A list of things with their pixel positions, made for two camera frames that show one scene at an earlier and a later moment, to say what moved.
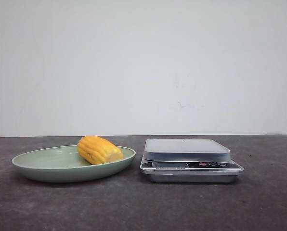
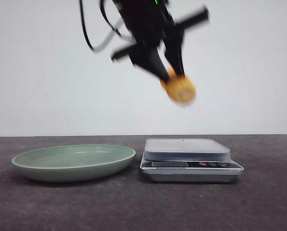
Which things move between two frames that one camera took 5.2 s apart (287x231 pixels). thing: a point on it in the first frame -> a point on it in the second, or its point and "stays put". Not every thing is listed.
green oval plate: (91, 159) stays put
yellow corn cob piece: (96, 150) -> (181, 89)
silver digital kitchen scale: (188, 160) stays put
